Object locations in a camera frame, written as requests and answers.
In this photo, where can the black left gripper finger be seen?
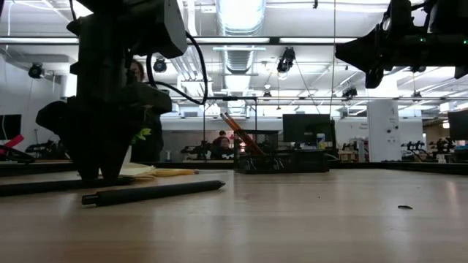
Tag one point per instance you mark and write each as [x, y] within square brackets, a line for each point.
[111, 160]
[86, 160]

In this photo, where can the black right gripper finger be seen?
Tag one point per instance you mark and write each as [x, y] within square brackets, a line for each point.
[356, 42]
[354, 60]

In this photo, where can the black pen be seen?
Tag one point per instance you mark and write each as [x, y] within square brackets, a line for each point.
[153, 191]
[44, 187]

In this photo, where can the black mesh desk organizer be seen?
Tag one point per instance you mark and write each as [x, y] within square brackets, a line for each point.
[303, 160]

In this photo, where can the yellow pencil red eraser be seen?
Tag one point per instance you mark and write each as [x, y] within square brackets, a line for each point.
[234, 129]
[245, 133]

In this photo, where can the black background robot arm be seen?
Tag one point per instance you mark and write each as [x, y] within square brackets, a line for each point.
[197, 149]
[44, 149]
[415, 148]

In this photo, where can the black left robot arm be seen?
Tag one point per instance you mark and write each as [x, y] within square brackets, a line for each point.
[120, 22]

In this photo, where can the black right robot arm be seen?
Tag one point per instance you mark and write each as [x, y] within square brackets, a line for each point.
[431, 47]

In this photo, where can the yellow sticky note pad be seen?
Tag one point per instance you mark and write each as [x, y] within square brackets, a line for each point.
[140, 171]

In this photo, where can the green plant white pot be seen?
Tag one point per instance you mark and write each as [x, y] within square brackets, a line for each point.
[140, 134]

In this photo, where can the person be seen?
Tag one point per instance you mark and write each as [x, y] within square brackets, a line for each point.
[223, 146]
[151, 146]

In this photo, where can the red flat object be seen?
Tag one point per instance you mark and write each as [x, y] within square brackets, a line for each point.
[11, 142]

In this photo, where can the black computer monitor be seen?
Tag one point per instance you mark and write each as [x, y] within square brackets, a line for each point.
[307, 128]
[11, 128]
[459, 124]

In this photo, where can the black overhead light bar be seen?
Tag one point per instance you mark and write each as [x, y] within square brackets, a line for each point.
[274, 41]

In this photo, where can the small black fragment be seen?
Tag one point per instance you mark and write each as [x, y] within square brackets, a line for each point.
[405, 207]

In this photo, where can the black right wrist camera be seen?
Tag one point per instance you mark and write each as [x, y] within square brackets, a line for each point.
[374, 76]

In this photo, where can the black ceiling camera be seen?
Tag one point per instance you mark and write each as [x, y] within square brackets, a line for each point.
[35, 70]
[159, 65]
[286, 60]

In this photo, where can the black aluminium table frame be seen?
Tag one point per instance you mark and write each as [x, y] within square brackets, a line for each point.
[365, 168]

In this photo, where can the silver ventilation duct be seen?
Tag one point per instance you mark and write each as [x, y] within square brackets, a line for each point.
[239, 18]

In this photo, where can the black background rig frame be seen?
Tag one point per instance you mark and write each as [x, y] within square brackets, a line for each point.
[230, 98]

